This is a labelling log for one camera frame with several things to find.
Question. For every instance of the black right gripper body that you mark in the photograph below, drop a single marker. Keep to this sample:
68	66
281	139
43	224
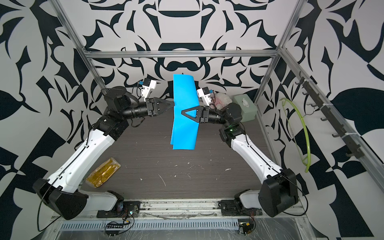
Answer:
206	115

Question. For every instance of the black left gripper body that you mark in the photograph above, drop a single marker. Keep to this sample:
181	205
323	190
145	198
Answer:
150	106

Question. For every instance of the blue rectangular paper sheet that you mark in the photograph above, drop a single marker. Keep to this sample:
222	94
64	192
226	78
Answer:
185	131

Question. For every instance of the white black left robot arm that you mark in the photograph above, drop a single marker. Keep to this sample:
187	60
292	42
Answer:
60	192

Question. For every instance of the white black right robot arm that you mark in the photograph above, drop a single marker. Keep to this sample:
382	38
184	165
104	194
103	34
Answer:
279	189

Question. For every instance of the white plush toy pink shirt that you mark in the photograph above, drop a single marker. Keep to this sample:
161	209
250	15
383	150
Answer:
222	100

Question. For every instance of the green tissue box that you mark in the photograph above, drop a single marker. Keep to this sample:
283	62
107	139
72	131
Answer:
249	109

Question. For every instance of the yellow plastic packet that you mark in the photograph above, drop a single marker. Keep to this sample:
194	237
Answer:
102	173

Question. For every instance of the black connector board right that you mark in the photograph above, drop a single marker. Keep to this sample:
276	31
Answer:
246	228

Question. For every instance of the black connector board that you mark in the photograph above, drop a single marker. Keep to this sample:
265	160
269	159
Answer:
246	228
113	229

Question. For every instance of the black connector board left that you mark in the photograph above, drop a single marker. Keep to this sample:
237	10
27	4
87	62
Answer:
113	229

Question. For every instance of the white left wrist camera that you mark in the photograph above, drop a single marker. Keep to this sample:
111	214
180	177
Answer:
147	87

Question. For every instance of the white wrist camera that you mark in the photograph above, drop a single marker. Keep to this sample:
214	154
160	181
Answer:
206	95
147	87

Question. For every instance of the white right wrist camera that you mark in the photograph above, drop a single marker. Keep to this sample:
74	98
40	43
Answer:
206	95

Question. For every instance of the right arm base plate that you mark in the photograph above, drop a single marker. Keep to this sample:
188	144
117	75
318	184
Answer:
235	208

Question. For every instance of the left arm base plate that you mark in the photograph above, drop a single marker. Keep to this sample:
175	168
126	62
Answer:
126	209

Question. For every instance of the white slotted cable duct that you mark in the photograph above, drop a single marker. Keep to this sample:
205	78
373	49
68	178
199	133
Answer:
199	224

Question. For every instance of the black wall hook rack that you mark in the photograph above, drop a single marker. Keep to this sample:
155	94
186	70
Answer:
331	115

